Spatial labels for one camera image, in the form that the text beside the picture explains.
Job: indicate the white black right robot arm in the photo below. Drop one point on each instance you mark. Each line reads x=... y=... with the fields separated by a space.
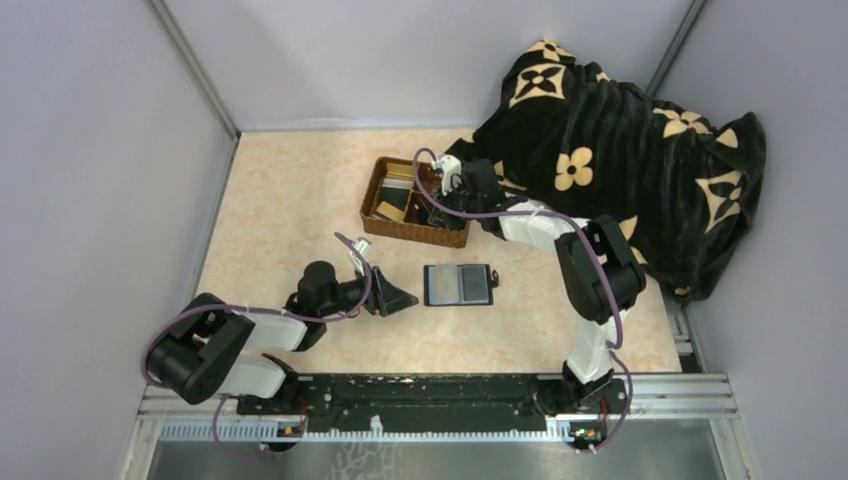
x=601 y=275

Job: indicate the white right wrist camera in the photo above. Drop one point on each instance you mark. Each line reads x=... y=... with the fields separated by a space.
x=449 y=169

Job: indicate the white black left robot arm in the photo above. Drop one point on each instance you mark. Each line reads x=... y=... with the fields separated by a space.
x=213 y=348

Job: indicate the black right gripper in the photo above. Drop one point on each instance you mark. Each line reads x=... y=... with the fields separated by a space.
x=454 y=204

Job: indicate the silver card in basket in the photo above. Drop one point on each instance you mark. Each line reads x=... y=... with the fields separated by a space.
x=401 y=183

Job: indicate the black wallet in basket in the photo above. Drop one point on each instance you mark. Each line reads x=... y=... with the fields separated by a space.
x=425 y=214

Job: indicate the aluminium frame rail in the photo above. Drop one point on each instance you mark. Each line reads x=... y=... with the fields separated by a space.
x=659 y=397

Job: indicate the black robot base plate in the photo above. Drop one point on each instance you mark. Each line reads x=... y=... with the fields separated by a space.
x=408 y=404

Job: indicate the black card in basket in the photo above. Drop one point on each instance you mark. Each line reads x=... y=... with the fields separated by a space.
x=396 y=197

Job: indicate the black leather card holder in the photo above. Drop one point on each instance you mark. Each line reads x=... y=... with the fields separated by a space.
x=459 y=285

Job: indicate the brown wicker divided basket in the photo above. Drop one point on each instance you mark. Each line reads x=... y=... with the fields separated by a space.
x=404 y=231

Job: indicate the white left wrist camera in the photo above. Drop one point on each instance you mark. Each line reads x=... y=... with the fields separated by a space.
x=360 y=248

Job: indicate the gold card in basket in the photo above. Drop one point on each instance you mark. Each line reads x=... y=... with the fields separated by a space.
x=389 y=212

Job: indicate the black floral patterned blanket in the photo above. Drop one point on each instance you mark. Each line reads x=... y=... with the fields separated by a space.
x=684 y=192

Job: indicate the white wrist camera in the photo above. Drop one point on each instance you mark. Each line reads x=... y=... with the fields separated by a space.
x=360 y=248
x=449 y=169

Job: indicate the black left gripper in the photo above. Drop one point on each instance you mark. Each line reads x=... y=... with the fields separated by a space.
x=379 y=290

